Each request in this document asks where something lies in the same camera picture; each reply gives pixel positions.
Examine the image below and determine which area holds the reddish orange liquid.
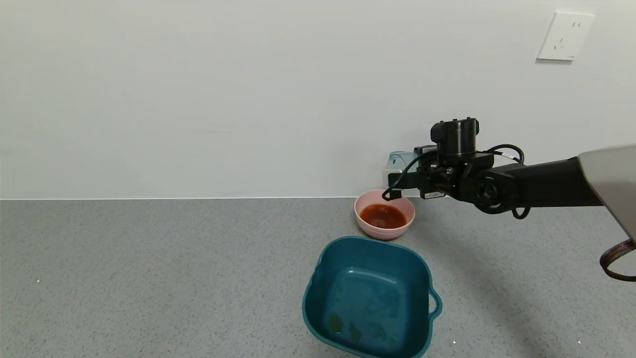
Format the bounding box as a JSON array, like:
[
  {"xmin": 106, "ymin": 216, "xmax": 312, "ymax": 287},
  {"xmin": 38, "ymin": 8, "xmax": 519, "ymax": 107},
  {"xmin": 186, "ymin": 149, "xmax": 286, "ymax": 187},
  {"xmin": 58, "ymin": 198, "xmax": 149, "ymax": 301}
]
[{"xmin": 359, "ymin": 203, "xmax": 408, "ymax": 229}]

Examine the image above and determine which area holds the pink bowl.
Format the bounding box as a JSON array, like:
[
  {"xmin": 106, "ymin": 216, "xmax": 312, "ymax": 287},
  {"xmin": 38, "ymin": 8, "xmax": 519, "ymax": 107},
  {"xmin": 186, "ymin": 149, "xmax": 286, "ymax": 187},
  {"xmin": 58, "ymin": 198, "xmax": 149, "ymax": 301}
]
[{"xmin": 354, "ymin": 189, "xmax": 416, "ymax": 241}]

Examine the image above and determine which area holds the black camera cable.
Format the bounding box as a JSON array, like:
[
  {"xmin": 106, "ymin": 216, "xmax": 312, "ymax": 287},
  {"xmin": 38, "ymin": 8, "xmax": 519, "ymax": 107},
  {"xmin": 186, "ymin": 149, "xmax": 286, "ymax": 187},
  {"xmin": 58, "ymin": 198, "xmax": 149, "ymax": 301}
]
[{"xmin": 382, "ymin": 144, "xmax": 531, "ymax": 219}]

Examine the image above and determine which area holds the brown strap loop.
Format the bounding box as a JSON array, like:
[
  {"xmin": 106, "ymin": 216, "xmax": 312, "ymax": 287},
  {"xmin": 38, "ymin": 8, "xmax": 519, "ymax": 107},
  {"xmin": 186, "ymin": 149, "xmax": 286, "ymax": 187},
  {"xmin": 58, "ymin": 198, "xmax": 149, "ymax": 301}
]
[{"xmin": 600, "ymin": 239, "xmax": 636, "ymax": 282}]

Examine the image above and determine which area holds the white wall socket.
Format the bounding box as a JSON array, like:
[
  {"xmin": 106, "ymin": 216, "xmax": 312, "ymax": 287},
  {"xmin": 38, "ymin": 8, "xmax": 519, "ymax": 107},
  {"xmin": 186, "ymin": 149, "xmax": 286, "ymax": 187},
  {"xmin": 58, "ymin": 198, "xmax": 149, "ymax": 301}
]
[{"xmin": 536, "ymin": 12, "xmax": 595, "ymax": 62}]

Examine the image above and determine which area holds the teal square plastic basin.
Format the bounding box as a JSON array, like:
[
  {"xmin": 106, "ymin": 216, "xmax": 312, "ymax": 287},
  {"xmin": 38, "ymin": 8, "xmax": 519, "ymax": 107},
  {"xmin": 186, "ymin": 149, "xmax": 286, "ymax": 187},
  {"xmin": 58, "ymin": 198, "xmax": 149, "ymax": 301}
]
[{"xmin": 302, "ymin": 236, "xmax": 443, "ymax": 358}]

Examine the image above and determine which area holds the clear ribbed plastic cup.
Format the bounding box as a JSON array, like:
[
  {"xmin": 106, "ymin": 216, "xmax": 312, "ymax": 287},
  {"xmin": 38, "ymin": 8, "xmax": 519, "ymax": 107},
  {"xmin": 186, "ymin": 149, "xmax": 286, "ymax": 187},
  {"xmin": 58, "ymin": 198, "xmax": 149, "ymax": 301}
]
[{"xmin": 388, "ymin": 151, "xmax": 419, "ymax": 174}]

